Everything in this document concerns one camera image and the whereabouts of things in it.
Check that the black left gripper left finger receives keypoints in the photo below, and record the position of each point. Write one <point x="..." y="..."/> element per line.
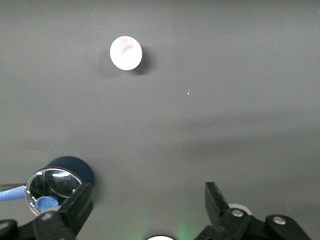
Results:
<point x="75" y="207"/>

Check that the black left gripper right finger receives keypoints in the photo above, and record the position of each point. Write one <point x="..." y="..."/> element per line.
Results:
<point x="216" y="205"/>

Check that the pink plastic cup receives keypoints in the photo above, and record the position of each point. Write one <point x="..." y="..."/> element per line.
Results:
<point x="126" y="56"/>

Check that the glass lid with blue knob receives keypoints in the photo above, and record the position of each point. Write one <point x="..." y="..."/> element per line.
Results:
<point x="50" y="185"/>

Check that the dark blue saucepan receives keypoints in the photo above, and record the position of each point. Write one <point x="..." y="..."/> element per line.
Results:
<point x="75" y="166"/>

